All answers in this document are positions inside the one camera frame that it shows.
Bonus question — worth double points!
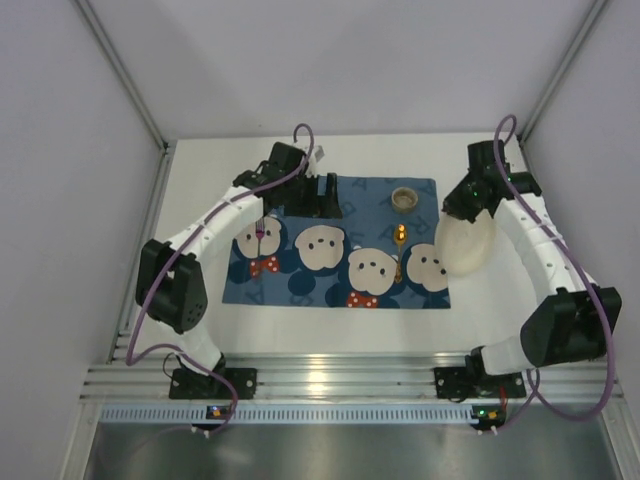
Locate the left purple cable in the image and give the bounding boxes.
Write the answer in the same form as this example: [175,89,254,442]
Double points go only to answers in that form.
[125,123,316,441]

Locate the blue cartoon mouse placemat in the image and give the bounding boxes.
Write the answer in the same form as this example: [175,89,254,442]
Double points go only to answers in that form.
[222,176,451,309]

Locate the gold ornate spoon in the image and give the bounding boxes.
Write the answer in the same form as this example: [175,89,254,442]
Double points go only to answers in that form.
[393,224,408,284]

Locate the aluminium mounting rail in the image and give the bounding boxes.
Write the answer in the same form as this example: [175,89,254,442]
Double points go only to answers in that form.
[80,353,606,404]

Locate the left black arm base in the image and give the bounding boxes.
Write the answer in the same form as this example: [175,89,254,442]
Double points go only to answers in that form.
[168,367,258,400]

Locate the purple cable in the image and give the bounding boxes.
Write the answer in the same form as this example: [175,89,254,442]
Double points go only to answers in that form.
[492,114,617,431]
[125,123,316,441]

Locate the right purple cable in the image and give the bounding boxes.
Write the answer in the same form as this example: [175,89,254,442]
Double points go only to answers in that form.
[492,114,617,431]

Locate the perforated cable tray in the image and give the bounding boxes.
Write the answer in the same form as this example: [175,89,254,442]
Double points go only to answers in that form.
[100,404,504,425]

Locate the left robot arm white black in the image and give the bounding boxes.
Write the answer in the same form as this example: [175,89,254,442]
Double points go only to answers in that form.
[133,142,341,375]

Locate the small beige cup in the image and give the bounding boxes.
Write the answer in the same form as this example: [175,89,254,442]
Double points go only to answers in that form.
[390,187,419,215]

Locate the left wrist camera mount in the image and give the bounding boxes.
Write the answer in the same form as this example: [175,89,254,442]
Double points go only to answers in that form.
[293,142,325,165]

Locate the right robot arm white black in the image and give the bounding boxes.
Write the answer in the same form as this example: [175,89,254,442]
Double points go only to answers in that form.
[435,140,622,380]

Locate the cream ceramic plate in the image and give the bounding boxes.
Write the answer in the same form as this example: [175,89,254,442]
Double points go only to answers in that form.
[434,209,496,277]

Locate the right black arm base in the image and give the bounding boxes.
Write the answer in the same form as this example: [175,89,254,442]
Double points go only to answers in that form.
[433,367,526,403]

